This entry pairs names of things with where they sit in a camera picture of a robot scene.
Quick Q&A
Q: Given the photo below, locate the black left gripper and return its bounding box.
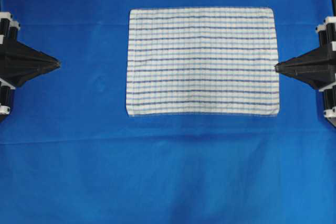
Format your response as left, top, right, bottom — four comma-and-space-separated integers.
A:
1, 12, 61, 115

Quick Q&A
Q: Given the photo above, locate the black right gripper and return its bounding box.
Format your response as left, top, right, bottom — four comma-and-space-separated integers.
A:
275, 16, 335, 118

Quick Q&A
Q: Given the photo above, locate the white blue striped towel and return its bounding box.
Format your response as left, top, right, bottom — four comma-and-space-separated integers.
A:
125, 7, 280, 116

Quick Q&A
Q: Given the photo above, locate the blue tablecloth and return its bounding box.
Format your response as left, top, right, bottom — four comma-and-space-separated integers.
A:
1, 0, 335, 223

